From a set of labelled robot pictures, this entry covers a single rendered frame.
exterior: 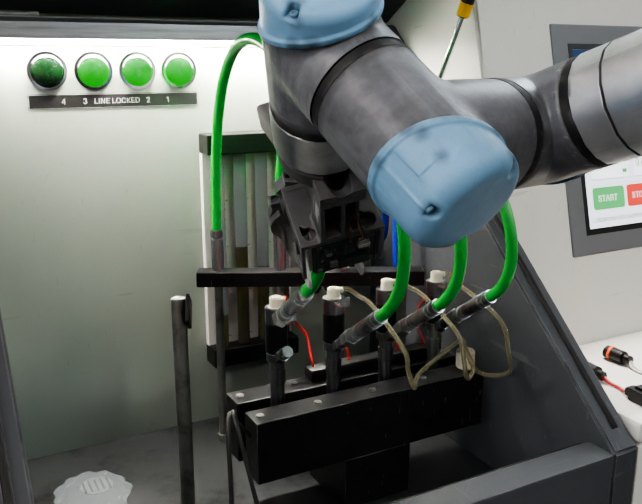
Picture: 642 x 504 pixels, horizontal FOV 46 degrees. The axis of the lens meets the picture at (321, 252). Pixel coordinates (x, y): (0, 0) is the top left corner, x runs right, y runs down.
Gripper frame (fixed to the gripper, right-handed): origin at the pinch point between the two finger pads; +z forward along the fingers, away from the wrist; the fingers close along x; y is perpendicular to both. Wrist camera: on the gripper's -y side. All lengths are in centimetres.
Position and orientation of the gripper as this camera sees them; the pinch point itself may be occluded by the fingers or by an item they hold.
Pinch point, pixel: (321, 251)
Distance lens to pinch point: 75.6
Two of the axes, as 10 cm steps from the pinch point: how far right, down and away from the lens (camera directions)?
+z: 0.2, 5.1, 8.6
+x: 9.6, -2.6, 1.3
